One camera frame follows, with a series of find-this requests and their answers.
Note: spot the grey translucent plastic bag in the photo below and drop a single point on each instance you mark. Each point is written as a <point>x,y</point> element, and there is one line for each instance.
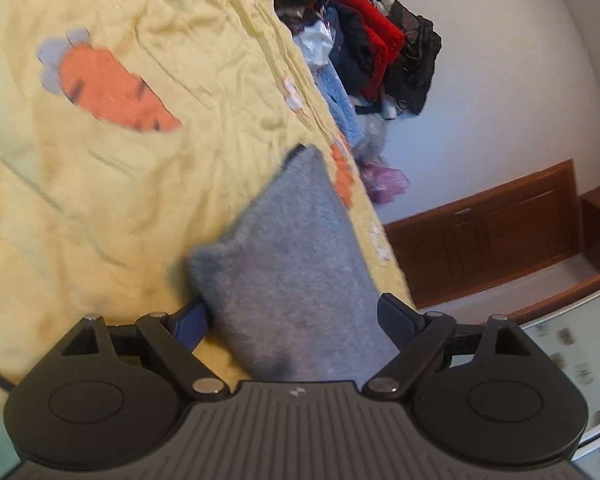
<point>372,135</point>

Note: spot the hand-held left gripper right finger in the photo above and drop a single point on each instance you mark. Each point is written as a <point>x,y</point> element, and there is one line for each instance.
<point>397,318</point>

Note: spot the yellow carrot print blanket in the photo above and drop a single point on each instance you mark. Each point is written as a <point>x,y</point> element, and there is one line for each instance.
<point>105,185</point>

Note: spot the blue knitted cloth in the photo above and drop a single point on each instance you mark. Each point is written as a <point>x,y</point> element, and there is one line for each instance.
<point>337,102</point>

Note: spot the pink plastic bag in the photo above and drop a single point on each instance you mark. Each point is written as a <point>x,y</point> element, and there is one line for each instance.
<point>384,182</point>

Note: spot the grey sequined sweater navy sleeves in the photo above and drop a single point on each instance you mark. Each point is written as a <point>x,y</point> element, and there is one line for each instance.
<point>290,270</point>

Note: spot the navy garment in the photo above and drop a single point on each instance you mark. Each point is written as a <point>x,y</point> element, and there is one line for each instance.
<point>352,57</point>

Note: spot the white crumpled plastic bag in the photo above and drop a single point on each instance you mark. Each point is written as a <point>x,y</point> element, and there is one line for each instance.
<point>316,42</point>

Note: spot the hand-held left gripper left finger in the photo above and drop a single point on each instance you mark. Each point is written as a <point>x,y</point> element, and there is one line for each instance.
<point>193,321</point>

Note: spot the red garment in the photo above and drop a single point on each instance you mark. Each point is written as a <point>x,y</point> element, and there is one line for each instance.
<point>369,30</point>

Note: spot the frosted glass panel flower print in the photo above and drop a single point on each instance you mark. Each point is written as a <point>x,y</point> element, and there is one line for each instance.
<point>574,360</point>

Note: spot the brown wooden door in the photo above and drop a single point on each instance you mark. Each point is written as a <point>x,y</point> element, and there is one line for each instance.
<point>489,240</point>

